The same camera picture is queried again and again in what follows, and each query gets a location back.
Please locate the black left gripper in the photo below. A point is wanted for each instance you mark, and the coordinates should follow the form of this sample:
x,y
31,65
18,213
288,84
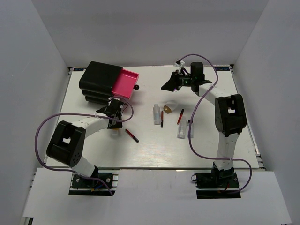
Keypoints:
x,y
118,125

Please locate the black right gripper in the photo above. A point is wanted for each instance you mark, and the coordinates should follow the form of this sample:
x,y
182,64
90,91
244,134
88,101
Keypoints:
x,y
173,83

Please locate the orange cream tube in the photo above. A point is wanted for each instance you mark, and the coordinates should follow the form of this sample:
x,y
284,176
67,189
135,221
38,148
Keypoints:
x,y
114,132

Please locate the red black lip liner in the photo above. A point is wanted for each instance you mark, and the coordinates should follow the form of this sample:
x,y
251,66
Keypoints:
x,y
162,119

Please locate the red lip gloss tube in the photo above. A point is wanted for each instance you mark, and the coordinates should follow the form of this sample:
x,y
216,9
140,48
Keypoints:
x,y
180,116

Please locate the black drawer organizer cabinet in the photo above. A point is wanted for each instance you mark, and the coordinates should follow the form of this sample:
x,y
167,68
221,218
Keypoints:
x,y
98,81

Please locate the pink top drawer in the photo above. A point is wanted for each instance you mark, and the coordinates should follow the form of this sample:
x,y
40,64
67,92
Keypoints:
x,y
125,83

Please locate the red black lipstick pen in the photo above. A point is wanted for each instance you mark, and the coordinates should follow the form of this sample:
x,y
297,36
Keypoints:
x,y
131,135

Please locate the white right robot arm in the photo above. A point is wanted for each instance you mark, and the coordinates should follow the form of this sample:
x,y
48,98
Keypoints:
x,y
230,115

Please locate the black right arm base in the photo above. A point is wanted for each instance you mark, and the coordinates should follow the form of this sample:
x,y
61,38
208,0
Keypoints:
x,y
209,187

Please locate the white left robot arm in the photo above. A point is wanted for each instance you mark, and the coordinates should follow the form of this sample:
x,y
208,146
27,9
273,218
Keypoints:
x,y
67,142

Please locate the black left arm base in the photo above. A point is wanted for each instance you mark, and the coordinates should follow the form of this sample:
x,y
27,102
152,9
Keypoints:
x,y
84,187

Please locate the clear plastic bottle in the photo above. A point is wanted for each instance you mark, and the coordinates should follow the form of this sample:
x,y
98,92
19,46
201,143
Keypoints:
x,y
157,114

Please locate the clear bottle black cap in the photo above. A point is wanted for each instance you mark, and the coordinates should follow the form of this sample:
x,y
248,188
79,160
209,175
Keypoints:
x,y
190,129

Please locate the clear bottle blue label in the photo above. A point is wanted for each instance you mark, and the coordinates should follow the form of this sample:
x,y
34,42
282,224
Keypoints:
x,y
182,128

